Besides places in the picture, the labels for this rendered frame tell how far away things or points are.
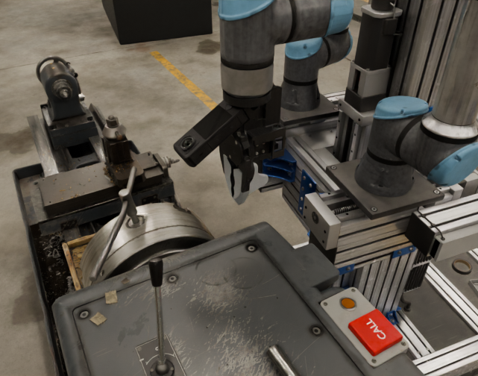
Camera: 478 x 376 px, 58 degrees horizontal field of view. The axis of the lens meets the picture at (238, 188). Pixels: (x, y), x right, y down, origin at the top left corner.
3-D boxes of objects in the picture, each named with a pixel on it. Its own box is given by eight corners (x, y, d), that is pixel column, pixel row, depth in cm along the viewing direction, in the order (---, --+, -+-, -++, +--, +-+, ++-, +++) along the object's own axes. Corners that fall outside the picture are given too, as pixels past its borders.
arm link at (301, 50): (275, 74, 147) (277, 34, 138) (301, 64, 154) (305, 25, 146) (302, 85, 140) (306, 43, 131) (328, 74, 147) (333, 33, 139)
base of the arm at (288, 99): (306, 89, 160) (309, 63, 154) (327, 107, 149) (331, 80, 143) (270, 96, 156) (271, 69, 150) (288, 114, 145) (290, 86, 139)
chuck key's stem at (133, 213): (135, 227, 94) (118, 188, 87) (145, 226, 94) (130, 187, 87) (133, 235, 93) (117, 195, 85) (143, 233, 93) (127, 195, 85)
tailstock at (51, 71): (100, 136, 192) (86, 74, 174) (54, 148, 184) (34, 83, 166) (84, 109, 213) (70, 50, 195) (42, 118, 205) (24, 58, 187)
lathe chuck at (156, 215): (229, 290, 114) (211, 204, 93) (114, 350, 104) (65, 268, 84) (214, 268, 120) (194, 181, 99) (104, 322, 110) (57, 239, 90)
